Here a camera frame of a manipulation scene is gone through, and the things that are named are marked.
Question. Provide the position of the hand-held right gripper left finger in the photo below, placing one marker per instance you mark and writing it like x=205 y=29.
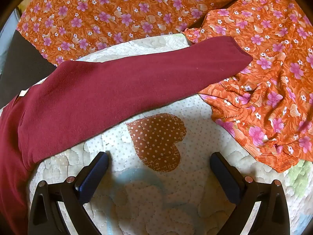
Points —
x=94 y=173

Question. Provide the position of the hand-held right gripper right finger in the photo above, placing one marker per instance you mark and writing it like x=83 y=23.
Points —
x=225 y=176

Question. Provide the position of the maroon knit garment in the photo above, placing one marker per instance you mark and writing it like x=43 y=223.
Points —
x=110 y=90

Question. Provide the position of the white heart-patterned quilt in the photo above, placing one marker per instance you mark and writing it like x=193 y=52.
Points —
x=151 y=200

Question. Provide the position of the dark grey mattress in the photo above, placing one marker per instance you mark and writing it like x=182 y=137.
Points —
x=22 y=61

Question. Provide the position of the blue-grey cloth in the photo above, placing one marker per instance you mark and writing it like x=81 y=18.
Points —
x=6 y=50

